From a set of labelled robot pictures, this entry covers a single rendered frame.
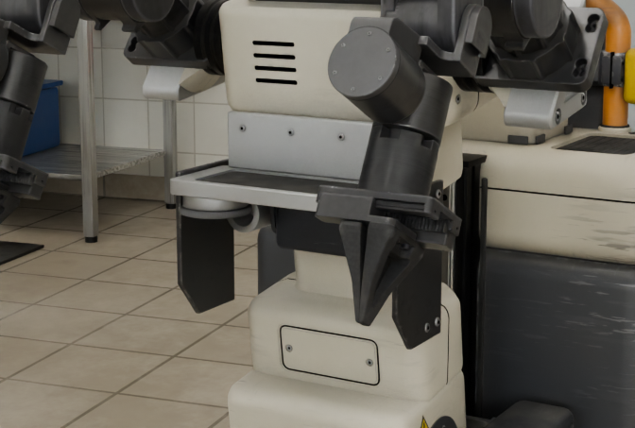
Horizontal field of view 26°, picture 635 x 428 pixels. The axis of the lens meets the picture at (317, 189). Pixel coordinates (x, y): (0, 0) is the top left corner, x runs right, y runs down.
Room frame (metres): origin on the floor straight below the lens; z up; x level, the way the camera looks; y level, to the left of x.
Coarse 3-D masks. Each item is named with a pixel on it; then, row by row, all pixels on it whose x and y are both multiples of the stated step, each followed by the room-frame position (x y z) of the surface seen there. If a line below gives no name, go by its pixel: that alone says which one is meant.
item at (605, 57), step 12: (600, 60) 1.76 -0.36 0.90; (612, 60) 1.73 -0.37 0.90; (624, 60) 1.73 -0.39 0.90; (600, 72) 1.76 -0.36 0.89; (612, 72) 1.73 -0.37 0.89; (624, 72) 1.74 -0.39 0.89; (600, 84) 1.75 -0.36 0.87; (612, 84) 1.74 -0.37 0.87; (588, 96) 1.81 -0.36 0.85; (600, 96) 1.80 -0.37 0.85; (588, 108) 1.80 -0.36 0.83; (600, 108) 1.79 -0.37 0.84; (576, 120) 1.80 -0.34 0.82; (588, 120) 1.79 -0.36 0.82; (600, 120) 1.79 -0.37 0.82
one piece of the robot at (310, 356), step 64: (256, 64) 1.46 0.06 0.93; (320, 64) 1.42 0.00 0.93; (448, 128) 1.48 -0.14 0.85; (320, 256) 1.45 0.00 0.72; (256, 320) 1.46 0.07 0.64; (320, 320) 1.42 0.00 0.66; (384, 320) 1.39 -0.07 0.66; (448, 320) 1.42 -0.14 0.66; (256, 384) 1.44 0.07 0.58; (320, 384) 1.43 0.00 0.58; (384, 384) 1.39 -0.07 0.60; (448, 384) 1.42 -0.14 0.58
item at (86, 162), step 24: (168, 120) 5.21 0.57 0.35; (72, 144) 5.36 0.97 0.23; (168, 144) 5.21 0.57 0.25; (48, 168) 4.80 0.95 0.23; (72, 168) 4.80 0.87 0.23; (96, 168) 4.80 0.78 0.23; (120, 168) 4.88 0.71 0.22; (168, 168) 5.21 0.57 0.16; (96, 192) 4.65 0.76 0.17; (168, 192) 5.21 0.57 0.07; (96, 216) 4.65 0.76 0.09; (96, 240) 4.64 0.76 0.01
